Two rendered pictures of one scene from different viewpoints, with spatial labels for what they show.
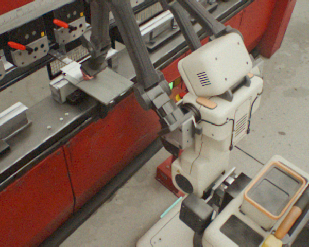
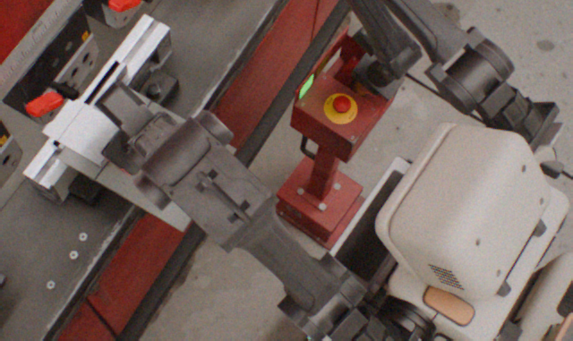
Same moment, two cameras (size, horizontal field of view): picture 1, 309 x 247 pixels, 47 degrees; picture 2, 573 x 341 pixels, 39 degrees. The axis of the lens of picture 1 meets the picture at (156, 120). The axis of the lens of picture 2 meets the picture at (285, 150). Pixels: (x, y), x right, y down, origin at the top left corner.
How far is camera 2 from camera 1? 0.77 m
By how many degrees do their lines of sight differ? 23
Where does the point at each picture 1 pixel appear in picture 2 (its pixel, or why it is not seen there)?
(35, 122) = (12, 275)
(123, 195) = (209, 265)
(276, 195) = not seen: outside the picture
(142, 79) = (304, 306)
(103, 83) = not seen: hidden behind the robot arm
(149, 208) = (269, 286)
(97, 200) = (156, 292)
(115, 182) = (187, 241)
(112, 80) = not seen: hidden behind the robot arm
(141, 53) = (303, 278)
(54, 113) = (51, 237)
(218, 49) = (482, 215)
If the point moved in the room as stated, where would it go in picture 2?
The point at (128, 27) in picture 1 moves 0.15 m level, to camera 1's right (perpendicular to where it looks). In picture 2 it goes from (274, 260) to (406, 249)
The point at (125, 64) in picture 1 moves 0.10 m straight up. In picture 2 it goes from (191, 40) to (188, 14)
